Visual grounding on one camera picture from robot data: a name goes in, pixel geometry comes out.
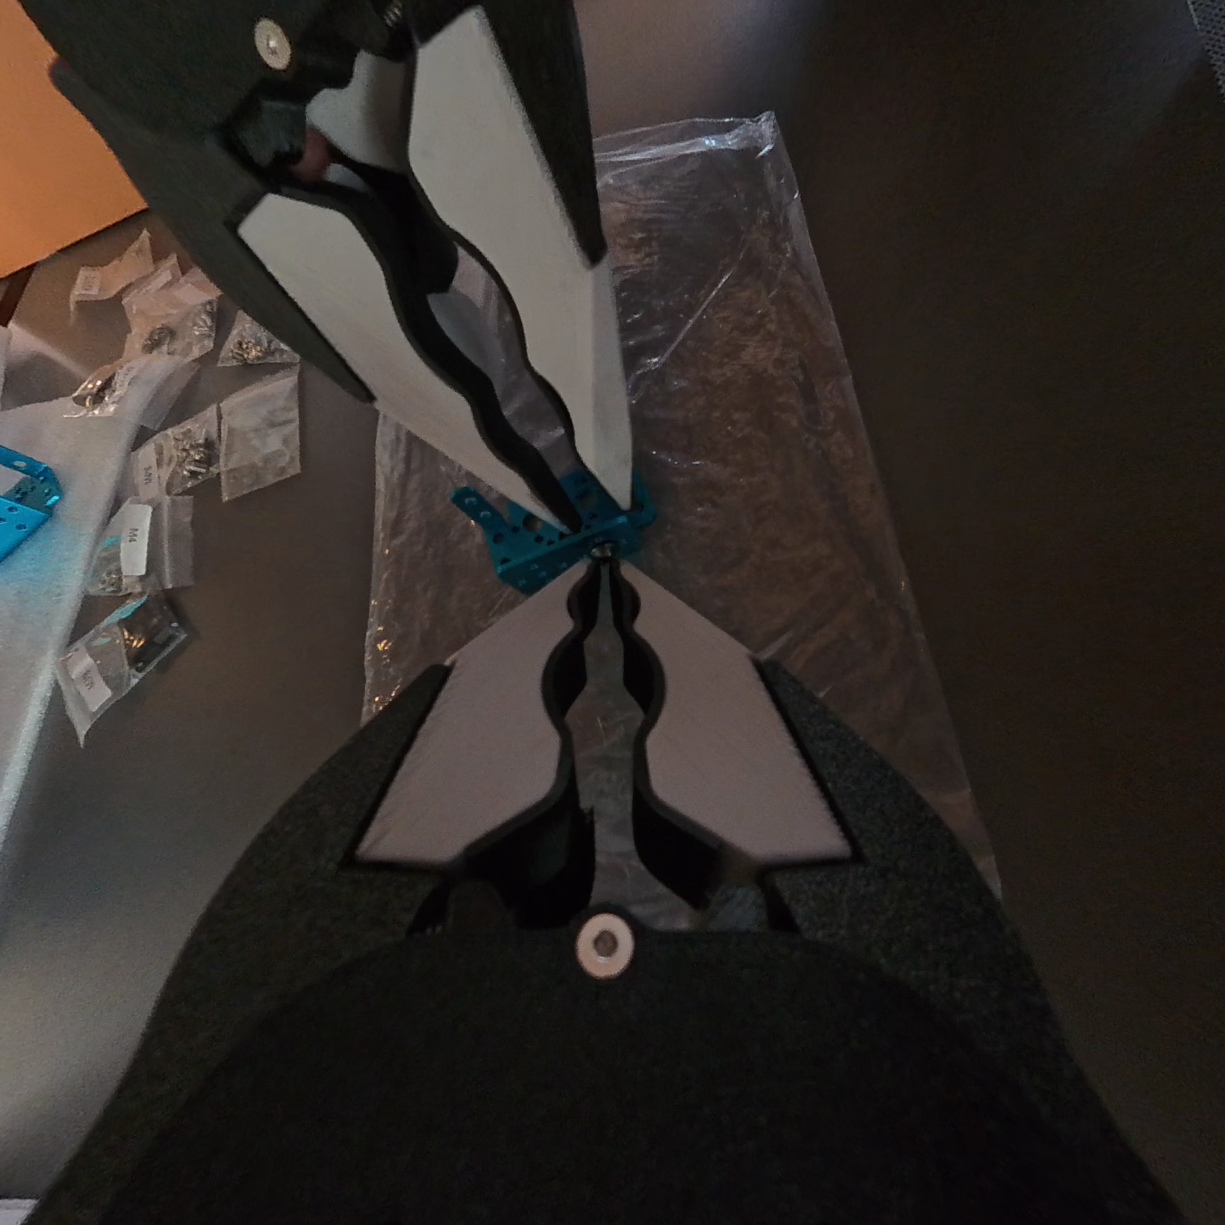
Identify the pile of small screw bags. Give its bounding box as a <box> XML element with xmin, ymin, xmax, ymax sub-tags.
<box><xmin>57</xmin><ymin>229</ymin><xmax>302</xmax><ymax>748</ymax></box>

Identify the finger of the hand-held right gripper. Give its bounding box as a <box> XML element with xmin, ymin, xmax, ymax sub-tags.
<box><xmin>402</xmin><ymin>4</ymin><xmax>639</xmax><ymax>515</ymax></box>
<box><xmin>235</xmin><ymin>187</ymin><xmax>582</xmax><ymax>534</ymax></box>

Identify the white foam sheet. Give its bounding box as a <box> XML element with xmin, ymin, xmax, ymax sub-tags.
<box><xmin>0</xmin><ymin>316</ymin><xmax>163</xmax><ymax>843</ymax></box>

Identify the large clear plastic bag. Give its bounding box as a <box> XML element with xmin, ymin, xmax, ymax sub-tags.
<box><xmin>359</xmin><ymin>109</ymin><xmax>1006</xmax><ymax>901</ymax></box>

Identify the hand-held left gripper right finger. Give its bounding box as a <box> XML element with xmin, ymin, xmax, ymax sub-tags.
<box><xmin>602</xmin><ymin>560</ymin><xmax>855</xmax><ymax>872</ymax></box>

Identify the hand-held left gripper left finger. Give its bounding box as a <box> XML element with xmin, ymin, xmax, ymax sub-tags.
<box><xmin>351</xmin><ymin>560</ymin><xmax>599</xmax><ymax>871</ymax></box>

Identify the blue metal u-shaped bracket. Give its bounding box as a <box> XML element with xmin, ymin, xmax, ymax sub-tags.
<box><xmin>0</xmin><ymin>445</ymin><xmax>63</xmax><ymax>561</ymax></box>

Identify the blue perforated metal bracket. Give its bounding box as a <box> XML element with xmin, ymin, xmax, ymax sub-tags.
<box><xmin>449</xmin><ymin>474</ymin><xmax>656</xmax><ymax>599</ymax></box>

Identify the orange cardboard box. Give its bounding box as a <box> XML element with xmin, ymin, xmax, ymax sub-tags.
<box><xmin>0</xmin><ymin>0</ymin><xmax>155</xmax><ymax>279</ymax></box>

